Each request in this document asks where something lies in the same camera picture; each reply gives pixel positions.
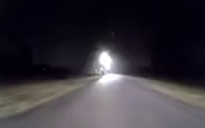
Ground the bright street lamp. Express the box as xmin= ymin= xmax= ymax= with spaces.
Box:
xmin=99 ymin=51 xmax=114 ymax=72

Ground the grey asphalt road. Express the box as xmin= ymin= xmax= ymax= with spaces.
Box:
xmin=0 ymin=73 xmax=205 ymax=128

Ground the pale rough roadside verge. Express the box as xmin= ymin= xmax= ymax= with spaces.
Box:
xmin=0 ymin=75 xmax=101 ymax=118

